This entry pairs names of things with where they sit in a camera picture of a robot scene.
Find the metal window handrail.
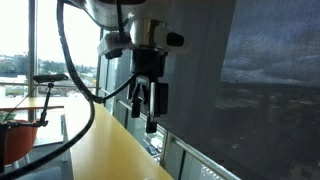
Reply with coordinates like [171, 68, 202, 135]
[99, 87, 242, 180]

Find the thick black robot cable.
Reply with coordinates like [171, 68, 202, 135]
[0, 0, 138, 180]

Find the white table leg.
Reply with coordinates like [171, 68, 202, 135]
[60, 113, 70, 163]

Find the window frame post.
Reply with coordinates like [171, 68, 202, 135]
[159, 131, 172, 168]

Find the black bar camera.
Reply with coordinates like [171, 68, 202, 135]
[33, 73, 70, 84]

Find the orange plant pot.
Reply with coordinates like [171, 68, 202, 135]
[0, 119, 40, 167]

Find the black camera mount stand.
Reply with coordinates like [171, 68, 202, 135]
[0, 82, 56, 129]

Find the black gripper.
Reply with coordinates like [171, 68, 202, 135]
[128, 49, 170, 134]

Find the small wooden table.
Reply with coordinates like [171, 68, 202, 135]
[0, 96, 65, 113]

